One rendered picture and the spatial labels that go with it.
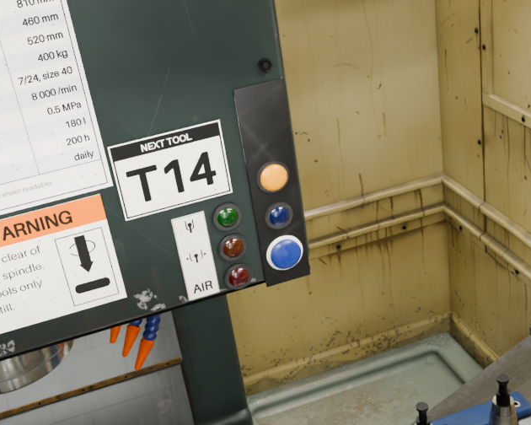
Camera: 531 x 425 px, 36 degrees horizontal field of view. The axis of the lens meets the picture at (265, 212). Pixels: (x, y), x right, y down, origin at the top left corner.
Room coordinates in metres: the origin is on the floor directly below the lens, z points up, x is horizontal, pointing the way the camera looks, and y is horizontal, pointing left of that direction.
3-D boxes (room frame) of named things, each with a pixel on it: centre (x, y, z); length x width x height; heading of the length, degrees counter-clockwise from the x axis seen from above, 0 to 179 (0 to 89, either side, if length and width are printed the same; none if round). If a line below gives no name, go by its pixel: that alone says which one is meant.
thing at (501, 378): (0.78, -0.26, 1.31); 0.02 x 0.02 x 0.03
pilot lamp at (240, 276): (0.66, 0.03, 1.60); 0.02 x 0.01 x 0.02; 104
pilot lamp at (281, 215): (0.67, -0.01, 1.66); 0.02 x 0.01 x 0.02; 104
